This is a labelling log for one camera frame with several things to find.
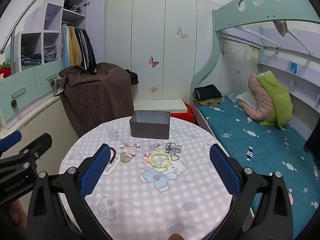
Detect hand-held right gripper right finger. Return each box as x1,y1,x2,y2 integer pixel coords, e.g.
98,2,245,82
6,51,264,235
209,144,293,240

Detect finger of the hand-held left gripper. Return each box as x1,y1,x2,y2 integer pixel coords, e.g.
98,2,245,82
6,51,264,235
0,130,22,153
0,133,53,173

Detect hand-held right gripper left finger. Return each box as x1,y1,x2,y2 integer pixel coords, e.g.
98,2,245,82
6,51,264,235
26,144,112,240

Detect dark red bead bracelet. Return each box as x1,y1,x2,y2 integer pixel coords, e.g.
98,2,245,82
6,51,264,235
107,147,118,167

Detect jade heart pendant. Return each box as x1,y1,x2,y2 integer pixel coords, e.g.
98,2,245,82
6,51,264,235
119,151,137,164

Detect silver chain necklace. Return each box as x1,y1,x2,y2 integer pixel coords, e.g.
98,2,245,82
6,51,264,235
165,142,182,162

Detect yellow-green bead bracelet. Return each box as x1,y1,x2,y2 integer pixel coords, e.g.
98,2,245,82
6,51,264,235
148,151,173,169

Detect grey metal box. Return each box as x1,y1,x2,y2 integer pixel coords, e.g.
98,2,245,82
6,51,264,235
129,110,171,140

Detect teal candy print bedspread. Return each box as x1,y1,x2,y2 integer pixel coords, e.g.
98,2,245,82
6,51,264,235
195,94,320,240

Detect round table with checked cloth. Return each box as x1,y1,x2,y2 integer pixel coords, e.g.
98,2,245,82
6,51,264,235
59,116,233,240

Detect lilac wardrobe shelf unit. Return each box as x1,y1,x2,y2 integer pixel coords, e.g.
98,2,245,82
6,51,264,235
0,0,105,123

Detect green plant in red pot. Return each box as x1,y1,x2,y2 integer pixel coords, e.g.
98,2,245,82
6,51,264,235
0,58,12,80

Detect tan folded garment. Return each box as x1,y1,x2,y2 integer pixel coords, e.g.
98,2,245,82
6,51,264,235
194,97,226,106

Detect brown polka-dot cloth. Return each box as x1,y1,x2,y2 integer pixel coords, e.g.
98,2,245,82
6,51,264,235
56,62,134,137

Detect white pillow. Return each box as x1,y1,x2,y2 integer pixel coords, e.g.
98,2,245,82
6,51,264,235
236,90,258,111

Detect folded blue jeans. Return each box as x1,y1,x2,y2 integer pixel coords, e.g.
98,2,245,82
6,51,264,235
21,54,42,68

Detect dark navy folded garment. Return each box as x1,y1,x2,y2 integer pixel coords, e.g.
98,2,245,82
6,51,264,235
194,84,223,100

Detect green quilt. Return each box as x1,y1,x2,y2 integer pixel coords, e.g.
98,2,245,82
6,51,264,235
257,71,294,128

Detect dark cloth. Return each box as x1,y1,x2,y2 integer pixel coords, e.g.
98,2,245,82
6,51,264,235
304,124,320,158

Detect black garment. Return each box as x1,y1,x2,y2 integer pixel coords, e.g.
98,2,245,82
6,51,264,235
126,69,139,86

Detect row of hanging clothes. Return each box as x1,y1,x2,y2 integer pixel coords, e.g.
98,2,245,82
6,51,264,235
61,25,97,74

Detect white wardrobe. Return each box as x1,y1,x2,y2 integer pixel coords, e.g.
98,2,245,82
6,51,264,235
104,0,225,103

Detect dark and grey folded clothes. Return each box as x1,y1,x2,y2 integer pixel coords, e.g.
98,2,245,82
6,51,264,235
63,0,82,14

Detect grey metal strut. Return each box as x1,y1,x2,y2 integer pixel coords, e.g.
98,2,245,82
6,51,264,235
285,26,314,56

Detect tan hanging cloth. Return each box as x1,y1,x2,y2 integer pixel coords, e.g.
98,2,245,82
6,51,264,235
272,20,288,37

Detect grey curved metal rail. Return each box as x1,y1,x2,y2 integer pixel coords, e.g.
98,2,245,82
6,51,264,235
0,0,75,54

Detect mint green bunk bed frame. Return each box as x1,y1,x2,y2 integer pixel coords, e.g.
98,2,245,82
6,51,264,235
191,0,320,240

